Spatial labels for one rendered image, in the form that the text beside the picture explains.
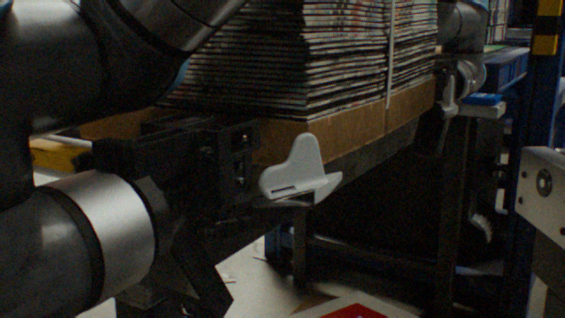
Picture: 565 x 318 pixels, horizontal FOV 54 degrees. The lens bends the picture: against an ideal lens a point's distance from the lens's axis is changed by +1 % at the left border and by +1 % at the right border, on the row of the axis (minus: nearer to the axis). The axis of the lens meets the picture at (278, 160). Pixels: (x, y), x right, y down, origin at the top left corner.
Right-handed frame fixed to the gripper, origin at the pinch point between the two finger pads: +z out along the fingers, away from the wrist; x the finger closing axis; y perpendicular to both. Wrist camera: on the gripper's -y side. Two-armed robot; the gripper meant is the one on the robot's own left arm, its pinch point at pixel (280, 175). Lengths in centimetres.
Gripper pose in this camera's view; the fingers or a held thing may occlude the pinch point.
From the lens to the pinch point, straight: 51.5
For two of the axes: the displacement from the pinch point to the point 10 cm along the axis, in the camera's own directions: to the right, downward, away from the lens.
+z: 5.1, -2.3, 8.3
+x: -8.6, -1.2, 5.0
